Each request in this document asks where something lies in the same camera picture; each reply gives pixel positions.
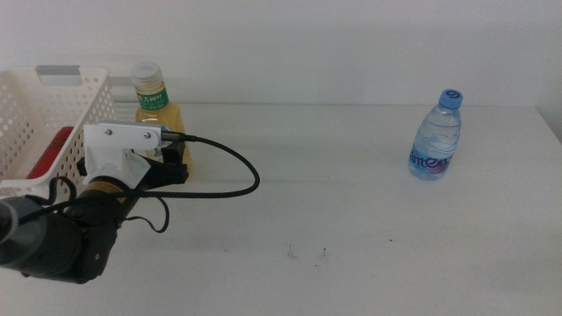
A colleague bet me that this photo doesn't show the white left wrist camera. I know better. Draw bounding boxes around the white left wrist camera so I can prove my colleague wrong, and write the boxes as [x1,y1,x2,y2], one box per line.
[82,121,175,186]

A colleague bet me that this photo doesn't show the yellow tea bottle white cap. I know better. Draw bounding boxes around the yellow tea bottle white cap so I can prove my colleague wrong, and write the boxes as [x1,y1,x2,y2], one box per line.
[130,61,193,176]

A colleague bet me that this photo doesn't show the white perforated plastic basket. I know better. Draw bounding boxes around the white perforated plastic basket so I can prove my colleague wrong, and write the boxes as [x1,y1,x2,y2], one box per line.
[0,65,119,198]

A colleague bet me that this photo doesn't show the clear water bottle blue cap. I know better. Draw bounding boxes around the clear water bottle blue cap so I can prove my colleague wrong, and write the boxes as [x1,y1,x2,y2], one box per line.
[407,88,464,182]

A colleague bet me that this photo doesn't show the braided black left camera cable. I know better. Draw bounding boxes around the braided black left camera cable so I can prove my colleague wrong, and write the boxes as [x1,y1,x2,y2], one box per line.
[0,131,261,225]

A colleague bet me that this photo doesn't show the thin black left gripper cable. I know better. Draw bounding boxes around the thin black left gripper cable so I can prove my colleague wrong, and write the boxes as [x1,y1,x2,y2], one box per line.
[47,175,170,234]

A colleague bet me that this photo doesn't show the red cola can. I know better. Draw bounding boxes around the red cola can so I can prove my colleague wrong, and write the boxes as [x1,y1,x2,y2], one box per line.
[25,126,76,180]

